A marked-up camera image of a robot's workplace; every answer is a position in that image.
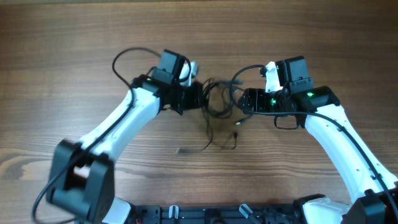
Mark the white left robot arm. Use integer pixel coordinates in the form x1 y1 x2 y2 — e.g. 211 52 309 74
39 50 203 223

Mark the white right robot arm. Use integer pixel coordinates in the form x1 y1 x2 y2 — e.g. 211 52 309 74
232 56 397 223

